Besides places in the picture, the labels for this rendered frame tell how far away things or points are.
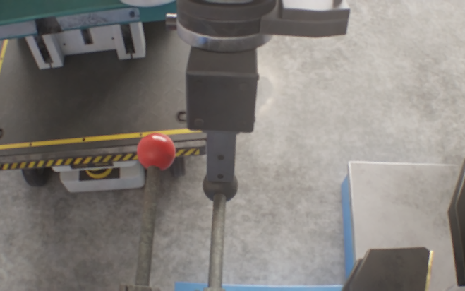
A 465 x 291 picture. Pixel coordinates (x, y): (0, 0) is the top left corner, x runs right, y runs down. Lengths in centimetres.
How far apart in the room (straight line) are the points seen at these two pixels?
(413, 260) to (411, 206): 50
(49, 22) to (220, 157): 67
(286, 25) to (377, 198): 109
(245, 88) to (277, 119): 131
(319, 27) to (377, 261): 63
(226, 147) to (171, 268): 101
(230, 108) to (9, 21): 76
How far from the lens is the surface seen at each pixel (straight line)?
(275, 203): 146
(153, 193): 40
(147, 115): 123
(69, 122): 127
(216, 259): 39
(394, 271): 90
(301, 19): 32
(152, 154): 40
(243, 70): 30
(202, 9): 31
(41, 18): 99
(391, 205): 138
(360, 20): 202
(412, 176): 145
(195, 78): 30
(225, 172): 42
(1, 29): 103
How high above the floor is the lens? 134
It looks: 60 degrees down
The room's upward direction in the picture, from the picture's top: 3 degrees clockwise
